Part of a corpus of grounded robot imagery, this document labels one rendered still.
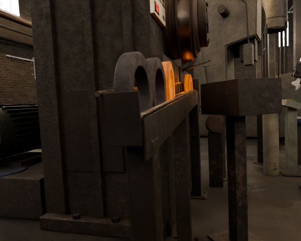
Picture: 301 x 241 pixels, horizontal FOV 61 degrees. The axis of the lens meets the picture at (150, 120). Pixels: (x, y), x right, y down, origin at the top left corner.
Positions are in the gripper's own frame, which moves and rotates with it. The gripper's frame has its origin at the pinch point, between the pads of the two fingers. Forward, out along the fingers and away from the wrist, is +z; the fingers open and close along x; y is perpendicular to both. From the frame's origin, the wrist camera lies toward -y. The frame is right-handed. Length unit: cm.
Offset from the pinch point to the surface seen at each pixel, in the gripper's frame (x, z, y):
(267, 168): 2, 68, 0
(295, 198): 50, 70, -9
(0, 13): -358, -22, 651
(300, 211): 70, 71, -6
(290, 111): -2.2, 18.3, -1.9
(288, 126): -2.1, 30.4, -4.7
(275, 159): 2, 59, -3
